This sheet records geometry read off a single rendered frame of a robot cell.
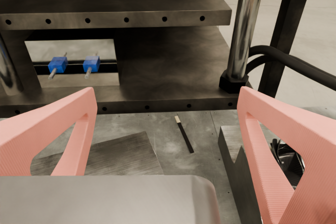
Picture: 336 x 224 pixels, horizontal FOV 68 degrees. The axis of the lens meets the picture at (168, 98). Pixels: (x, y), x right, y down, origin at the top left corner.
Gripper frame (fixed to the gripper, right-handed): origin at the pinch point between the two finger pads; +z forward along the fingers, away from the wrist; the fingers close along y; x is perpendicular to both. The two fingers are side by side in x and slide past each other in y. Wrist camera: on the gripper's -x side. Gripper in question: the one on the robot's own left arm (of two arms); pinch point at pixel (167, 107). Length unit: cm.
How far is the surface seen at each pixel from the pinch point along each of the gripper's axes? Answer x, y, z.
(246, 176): 29.2, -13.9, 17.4
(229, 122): 39, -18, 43
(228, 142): 33.3, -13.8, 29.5
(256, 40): 115, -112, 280
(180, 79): 40, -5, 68
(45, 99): 40, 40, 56
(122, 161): 28.4, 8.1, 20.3
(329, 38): 115, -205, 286
